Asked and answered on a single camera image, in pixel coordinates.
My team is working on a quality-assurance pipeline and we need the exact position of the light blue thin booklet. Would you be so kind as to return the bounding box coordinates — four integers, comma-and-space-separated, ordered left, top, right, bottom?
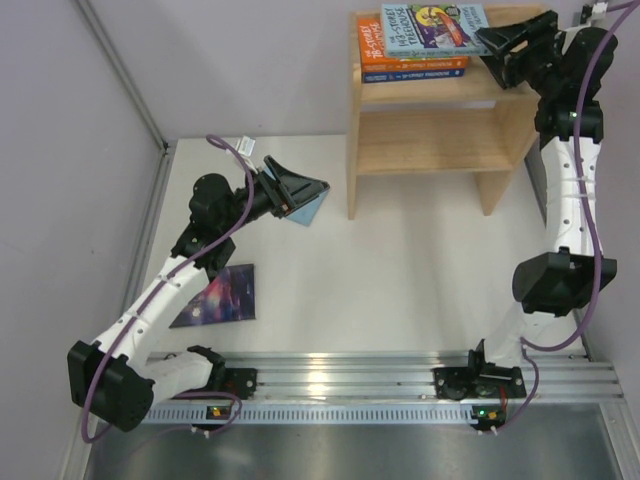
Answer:
284, 189, 330, 227

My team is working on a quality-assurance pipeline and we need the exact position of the light blue 143-storey treehouse book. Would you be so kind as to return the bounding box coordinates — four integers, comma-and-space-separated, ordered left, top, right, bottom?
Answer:
380, 3, 490, 59

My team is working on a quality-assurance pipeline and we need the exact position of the purple galaxy cover book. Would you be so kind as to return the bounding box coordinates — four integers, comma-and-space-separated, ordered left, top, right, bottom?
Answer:
170, 264, 256, 329

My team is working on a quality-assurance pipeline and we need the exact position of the orange 78-storey treehouse book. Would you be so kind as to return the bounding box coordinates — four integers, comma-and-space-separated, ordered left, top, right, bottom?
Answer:
357, 17, 469, 73

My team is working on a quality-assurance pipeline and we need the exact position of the blue 91-storey treehouse book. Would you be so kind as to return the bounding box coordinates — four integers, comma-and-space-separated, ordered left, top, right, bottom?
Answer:
362, 68, 466, 84

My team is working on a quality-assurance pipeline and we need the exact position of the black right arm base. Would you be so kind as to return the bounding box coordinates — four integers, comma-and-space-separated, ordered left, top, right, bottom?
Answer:
433, 366, 527, 401

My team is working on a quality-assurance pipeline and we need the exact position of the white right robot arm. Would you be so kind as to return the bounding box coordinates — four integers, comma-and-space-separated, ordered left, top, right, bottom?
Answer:
468, 11, 618, 372

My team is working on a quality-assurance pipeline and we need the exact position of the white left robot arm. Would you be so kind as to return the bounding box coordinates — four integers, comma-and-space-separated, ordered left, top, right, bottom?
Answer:
67, 156, 330, 432

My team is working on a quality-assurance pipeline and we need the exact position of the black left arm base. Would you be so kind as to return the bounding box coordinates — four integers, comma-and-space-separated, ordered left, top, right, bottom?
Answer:
213, 368, 258, 400

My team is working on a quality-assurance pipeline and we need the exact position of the wooden two-tier shelf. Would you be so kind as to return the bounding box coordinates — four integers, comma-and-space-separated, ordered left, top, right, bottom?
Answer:
346, 10, 539, 219

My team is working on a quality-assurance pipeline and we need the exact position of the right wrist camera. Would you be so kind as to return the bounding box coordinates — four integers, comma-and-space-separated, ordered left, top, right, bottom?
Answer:
580, 0, 609, 24

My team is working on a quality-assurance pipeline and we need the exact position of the aluminium mounting rail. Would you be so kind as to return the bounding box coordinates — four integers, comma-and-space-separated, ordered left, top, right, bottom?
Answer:
144, 349, 624, 426

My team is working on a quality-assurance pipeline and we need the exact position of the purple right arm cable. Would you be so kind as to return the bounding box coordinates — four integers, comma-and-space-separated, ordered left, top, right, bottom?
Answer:
492, 0, 636, 435

